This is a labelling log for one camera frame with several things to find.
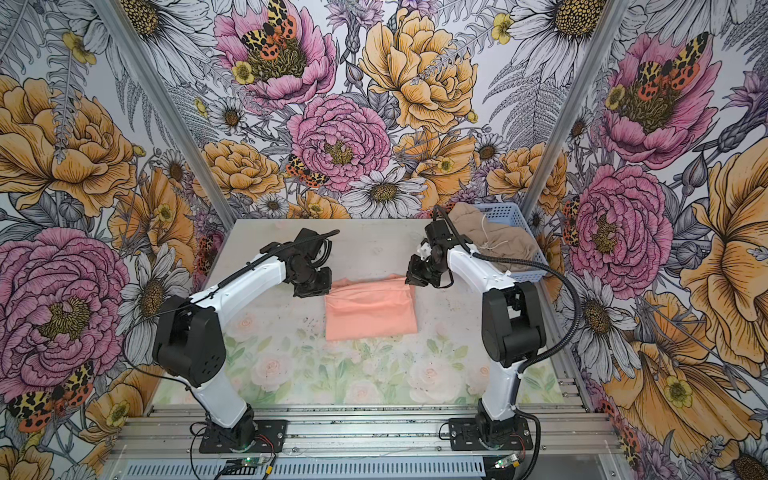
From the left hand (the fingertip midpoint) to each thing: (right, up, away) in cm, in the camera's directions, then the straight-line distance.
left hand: (325, 298), depth 88 cm
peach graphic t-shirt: (+13, -4, +5) cm, 14 cm away
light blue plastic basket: (+65, +29, +31) cm, 78 cm away
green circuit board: (-14, -36, -17) cm, 42 cm away
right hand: (+24, +3, +2) cm, 24 cm away
